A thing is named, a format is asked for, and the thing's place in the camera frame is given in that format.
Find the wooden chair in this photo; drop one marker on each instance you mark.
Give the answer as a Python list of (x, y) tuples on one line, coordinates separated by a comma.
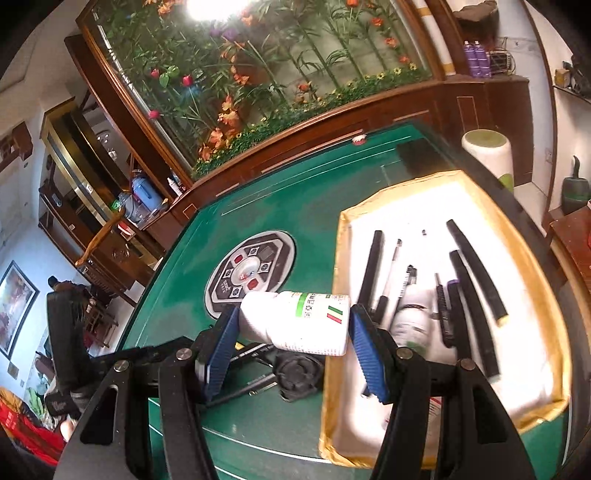
[(106, 249)]

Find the white stool green top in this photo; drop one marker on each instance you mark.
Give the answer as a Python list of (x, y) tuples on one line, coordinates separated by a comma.
[(489, 152)]

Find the red cloth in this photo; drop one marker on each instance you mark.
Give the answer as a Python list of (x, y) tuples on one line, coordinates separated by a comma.
[(27, 429)]

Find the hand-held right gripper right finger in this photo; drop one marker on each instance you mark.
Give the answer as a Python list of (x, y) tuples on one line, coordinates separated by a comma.
[(369, 360)]

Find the purple spray can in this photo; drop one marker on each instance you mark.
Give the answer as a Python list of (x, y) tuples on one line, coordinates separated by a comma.
[(483, 61), (471, 60)]

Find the mahjong table control panel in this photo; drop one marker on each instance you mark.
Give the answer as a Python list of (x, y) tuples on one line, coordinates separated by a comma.
[(251, 272)]

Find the yellow tray with white lining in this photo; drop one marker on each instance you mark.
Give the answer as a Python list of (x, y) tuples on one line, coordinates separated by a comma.
[(521, 369)]

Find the black bag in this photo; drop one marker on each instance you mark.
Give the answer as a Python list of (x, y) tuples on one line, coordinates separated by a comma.
[(581, 76)]

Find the long black stick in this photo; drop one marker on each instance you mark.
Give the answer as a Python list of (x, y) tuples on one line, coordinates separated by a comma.
[(480, 277), (475, 318)]

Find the dark grey pen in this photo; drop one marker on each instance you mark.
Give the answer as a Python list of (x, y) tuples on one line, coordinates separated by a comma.
[(249, 385)]

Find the purple black pen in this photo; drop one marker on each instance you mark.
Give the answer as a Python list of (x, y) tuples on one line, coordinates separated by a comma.
[(457, 309)]

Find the small yellow box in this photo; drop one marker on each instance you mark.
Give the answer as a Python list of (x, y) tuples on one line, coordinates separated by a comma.
[(562, 78)]

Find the framed wall picture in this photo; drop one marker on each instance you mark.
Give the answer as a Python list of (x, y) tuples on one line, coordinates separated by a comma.
[(16, 309)]

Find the brown carved wood piece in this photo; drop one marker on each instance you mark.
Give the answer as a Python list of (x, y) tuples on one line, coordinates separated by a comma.
[(478, 14)]

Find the dark green vase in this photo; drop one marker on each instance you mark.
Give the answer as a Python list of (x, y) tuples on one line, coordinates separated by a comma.
[(575, 189)]

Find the wall socket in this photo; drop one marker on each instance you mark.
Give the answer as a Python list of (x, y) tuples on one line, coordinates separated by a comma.
[(548, 155)]

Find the clear ballpoint pen black grip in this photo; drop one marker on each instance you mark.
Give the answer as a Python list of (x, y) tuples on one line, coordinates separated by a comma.
[(390, 272)]

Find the white bottle striped label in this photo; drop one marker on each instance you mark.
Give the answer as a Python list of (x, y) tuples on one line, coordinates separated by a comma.
[(295, 323)]

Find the blue appliance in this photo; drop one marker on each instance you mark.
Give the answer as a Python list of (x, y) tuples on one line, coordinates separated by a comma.
[(145, 194)]

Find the wooden side table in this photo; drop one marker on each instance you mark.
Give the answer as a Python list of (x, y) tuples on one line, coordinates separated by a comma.
[(575, 240)]

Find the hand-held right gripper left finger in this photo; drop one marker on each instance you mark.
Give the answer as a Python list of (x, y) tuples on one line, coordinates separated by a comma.
[(221, 355)]

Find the wooden display cabinet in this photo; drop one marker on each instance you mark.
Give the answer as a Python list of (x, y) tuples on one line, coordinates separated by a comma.
[(78, 184)]

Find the wooden corner cabinet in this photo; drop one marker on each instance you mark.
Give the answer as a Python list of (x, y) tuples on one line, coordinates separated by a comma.
[(498, 120)]

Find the black ribbed grip pen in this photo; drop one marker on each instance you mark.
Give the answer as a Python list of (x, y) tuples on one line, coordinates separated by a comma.
[(443, 309)]

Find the white roll gold band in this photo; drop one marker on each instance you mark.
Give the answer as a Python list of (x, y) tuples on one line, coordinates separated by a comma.
[(436, 37)]

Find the artificial plant glass display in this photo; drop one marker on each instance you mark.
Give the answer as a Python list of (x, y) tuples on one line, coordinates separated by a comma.
[(258, 78)]

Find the white bottle grass picture label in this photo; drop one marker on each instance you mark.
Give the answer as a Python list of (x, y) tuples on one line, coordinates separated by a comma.
[(411, 327)]

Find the long black capped pen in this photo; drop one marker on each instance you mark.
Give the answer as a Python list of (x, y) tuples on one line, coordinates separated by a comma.
[(371, 267)]

